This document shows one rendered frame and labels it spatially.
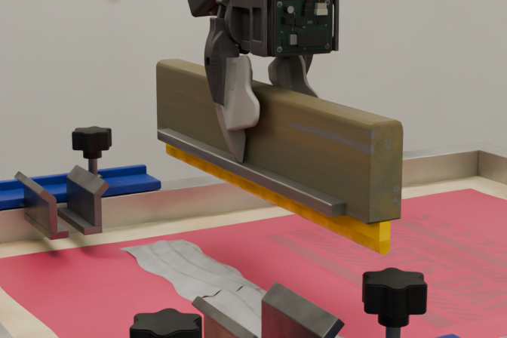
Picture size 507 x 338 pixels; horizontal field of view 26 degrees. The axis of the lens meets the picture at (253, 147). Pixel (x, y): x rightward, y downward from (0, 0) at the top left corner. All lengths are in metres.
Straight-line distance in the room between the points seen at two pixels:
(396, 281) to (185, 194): 0.55
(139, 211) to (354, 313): 0.35
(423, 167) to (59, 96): 1.76
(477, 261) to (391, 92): 2.44
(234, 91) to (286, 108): 0.06
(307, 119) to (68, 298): 0.28
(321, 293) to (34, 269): 0.28
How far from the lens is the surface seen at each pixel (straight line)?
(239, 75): 0.92
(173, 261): 1.07
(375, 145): 0.79
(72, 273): 1.06
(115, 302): 0.98
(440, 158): 1.41
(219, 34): 0.92
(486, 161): 1.44
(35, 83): 2.99
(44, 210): 1.09
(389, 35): 3.49
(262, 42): 0.87
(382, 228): 0.81
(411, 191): 1.36
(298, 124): 0.87
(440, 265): 1.08
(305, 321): 0.75
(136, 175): 1.24
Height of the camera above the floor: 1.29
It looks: 12 degrees down
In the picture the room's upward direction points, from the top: straight up
